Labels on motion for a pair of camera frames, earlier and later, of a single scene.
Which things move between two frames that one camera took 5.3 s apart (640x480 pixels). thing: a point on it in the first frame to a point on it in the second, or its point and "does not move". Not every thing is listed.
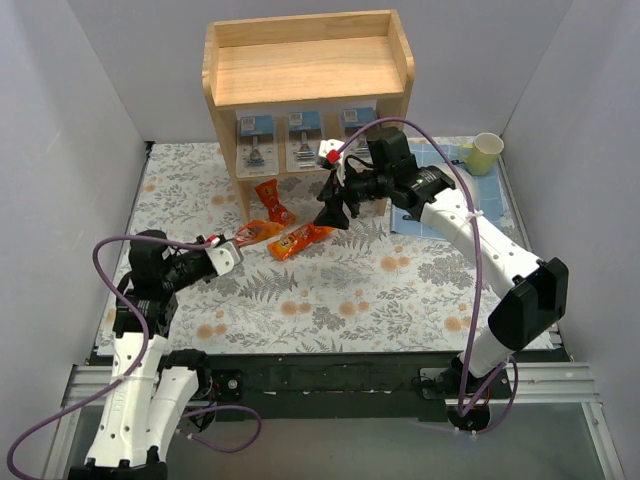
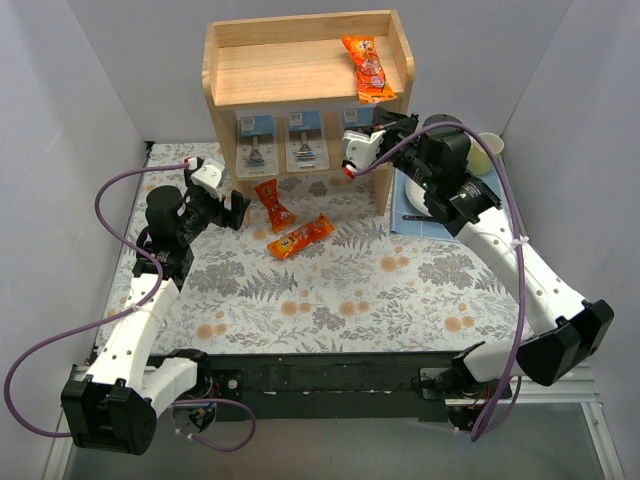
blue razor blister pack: (257, 146) does not move
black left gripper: (210, 265) to (233, 209)
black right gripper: (344, 191) to (390, 126)
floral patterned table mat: (304, 289) does not move
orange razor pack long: (257, 230) to (370, 75)
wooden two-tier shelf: (281, 86) does not move
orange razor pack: (297, 239) does not move
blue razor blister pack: (303, 134) does not move
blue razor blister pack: (353, 120) does not move
